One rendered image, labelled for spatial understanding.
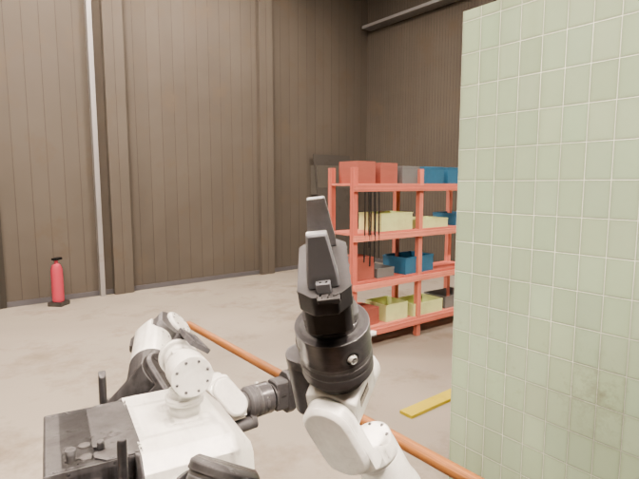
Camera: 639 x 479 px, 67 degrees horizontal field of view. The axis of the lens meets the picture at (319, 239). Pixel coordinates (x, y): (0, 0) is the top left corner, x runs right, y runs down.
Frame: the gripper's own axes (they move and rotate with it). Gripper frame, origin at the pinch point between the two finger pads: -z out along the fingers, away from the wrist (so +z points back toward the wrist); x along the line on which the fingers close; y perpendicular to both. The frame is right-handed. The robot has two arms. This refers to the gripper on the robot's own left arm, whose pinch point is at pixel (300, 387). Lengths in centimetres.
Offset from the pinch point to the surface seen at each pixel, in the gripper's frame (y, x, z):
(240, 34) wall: -713, -345, -369
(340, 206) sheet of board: -688, -22, -593
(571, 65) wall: 17, -108, -122
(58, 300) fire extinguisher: -674, 104, -40
